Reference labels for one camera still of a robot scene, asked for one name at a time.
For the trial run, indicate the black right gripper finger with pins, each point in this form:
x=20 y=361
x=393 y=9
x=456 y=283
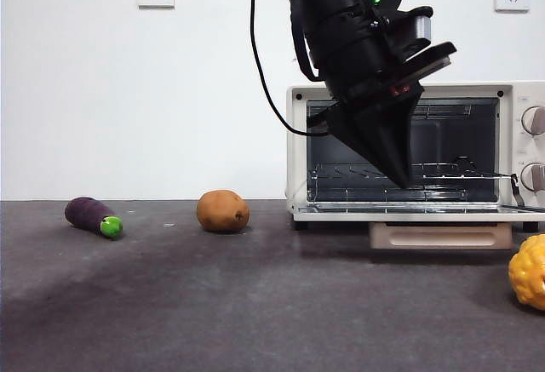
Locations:
x=400 y=133
x=370 y=138

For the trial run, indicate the brown potato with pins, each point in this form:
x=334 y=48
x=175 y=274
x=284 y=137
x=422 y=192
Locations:
x=221 y=212

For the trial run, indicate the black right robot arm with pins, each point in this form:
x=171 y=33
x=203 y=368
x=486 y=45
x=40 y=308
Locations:
x=340 y=27

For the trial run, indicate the cream Toshiba toaster oven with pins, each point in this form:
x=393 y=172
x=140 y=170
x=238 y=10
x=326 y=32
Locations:
x=296 y=155

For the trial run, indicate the beige oven knob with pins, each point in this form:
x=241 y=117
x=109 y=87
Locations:
x=534 y=177
x=534 y=121

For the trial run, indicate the bumpy yellow pumpkin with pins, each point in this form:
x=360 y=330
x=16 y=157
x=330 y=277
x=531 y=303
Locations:
x=526 y=276

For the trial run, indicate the purple eggplant with green stem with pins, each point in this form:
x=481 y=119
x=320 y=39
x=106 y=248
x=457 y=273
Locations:
x=85 y=214

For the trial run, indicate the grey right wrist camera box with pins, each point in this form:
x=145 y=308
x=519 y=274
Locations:
x=423 y=27

